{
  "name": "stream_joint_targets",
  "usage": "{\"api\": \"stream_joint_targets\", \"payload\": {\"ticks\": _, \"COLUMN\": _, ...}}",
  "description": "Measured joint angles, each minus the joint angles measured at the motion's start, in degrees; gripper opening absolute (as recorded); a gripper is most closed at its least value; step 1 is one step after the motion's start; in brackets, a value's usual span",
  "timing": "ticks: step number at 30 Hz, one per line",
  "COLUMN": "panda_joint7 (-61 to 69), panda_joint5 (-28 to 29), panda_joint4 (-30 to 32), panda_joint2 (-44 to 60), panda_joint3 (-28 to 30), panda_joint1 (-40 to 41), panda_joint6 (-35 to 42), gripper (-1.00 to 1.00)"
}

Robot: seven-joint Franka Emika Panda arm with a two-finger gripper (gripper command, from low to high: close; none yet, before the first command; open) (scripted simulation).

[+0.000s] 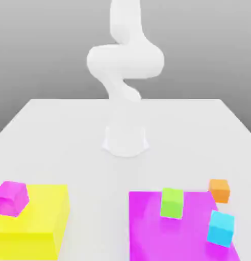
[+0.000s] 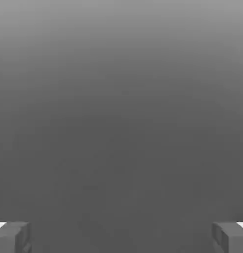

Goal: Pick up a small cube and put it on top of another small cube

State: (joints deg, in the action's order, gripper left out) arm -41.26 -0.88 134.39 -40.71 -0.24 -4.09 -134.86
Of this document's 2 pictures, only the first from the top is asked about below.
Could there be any small cyan cube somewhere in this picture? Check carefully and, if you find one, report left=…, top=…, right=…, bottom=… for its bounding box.
left=207, top=210, right=235, bottom=248

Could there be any small magenta cube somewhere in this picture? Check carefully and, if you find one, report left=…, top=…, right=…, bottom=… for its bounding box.
left=0, top=180, right=30, bottom=218

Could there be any large yellow box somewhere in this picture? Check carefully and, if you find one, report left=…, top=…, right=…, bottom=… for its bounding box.
left=0, top=184, right=71, bottom=261

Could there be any small green cube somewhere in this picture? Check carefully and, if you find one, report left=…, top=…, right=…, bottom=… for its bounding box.
left=160, top=188, right=184, bottom=220

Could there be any large magenta box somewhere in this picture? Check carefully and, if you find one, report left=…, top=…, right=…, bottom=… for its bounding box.
left=128, top=191, right=241, bottom=261

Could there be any small orange cube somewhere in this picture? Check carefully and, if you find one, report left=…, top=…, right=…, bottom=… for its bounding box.
left=208, top=178, right=231, bottom=204

